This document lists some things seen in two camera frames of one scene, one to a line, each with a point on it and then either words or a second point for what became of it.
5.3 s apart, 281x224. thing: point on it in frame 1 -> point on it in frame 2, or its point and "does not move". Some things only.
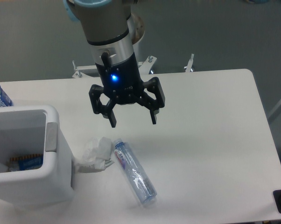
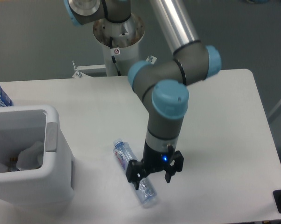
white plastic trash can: [29, 129] does not move
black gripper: [122, 82] -> [154, 160]
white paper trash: [96, 156] -> [31, 157]
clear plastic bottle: [141, 183] does not move
